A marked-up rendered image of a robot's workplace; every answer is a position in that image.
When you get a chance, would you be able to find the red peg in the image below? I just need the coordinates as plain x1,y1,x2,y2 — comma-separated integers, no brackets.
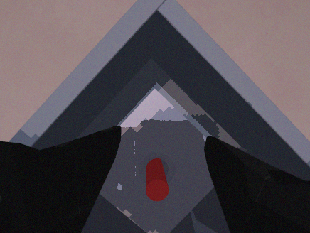
146,158,169,201

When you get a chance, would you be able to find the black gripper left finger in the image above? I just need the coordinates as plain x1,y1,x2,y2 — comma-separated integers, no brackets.
0,126,122,233

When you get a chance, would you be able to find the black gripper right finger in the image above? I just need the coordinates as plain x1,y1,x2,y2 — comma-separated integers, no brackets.
204,136,310,233

